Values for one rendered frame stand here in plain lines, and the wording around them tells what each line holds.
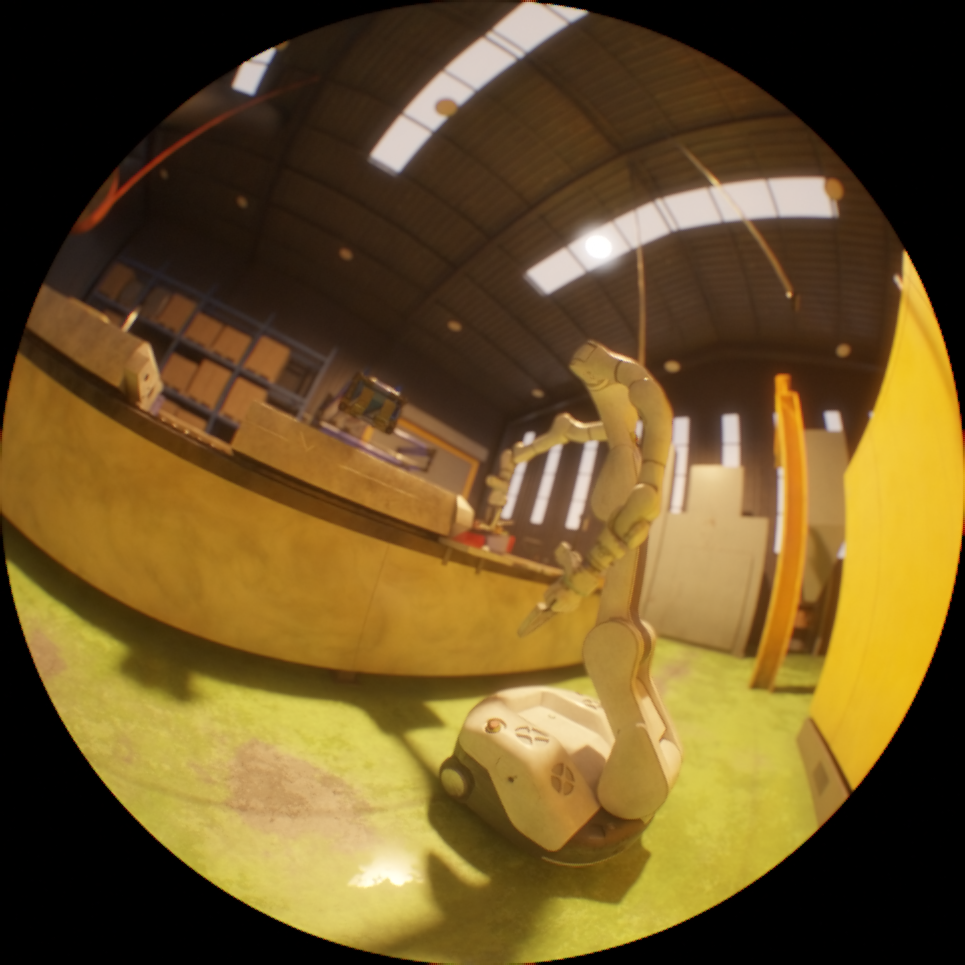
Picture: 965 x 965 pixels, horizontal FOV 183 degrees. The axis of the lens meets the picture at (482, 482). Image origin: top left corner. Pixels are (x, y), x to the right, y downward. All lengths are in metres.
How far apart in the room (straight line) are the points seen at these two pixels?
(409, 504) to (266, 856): 1.30
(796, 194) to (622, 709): 9.69
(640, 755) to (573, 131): 9.57
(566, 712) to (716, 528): 5.73
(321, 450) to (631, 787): 1.42
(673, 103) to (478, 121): 4.58
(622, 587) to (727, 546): 5.66
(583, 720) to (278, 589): 1.17
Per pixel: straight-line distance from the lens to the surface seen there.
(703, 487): 8.13
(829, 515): 8.14
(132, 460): 1.31
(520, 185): 9.39
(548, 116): 9.20
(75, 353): 1.62
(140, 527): 1.31
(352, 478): 1.20
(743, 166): 9.31
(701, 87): 8.92
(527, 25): 9.35
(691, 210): 9.72
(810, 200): 9.73
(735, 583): 6.30
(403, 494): 1.27
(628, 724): 0.82
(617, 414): 1.06
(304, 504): 1.16
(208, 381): 10.81
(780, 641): 4.04
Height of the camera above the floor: 0.80
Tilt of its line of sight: 12 degrees up
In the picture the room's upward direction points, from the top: 18 degrees clockwise
